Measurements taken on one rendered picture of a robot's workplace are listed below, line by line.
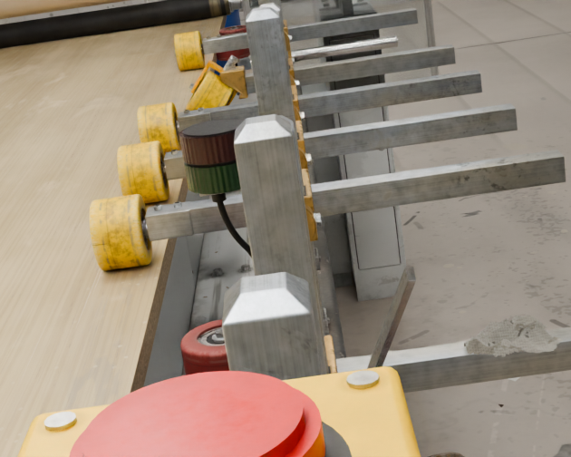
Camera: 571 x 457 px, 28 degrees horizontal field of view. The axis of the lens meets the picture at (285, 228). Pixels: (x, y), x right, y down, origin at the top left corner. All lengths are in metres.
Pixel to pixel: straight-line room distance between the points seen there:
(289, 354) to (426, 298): 3.00
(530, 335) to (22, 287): 0.57
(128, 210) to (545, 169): 0.46
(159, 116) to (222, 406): 1.55
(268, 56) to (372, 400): 0.98
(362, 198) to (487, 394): 1.64
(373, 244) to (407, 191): 2.16
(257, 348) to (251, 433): 0.27
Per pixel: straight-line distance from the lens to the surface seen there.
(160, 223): 1.26
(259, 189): 0.68
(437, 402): 2.84
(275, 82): 1.17
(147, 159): 1.48
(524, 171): 1.27
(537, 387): 2.87
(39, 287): 1.29
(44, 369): 1.07
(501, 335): 1.06
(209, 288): 1.98
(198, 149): 0.92
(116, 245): 1.25
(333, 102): 1.74
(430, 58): 1.99
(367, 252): 3.42
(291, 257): 0.69
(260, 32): 1.16
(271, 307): 0.44
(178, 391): 0.19
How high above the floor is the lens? 1.31
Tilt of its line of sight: 18 degrees down
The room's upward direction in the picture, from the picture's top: 9 degrees counter-clockwise
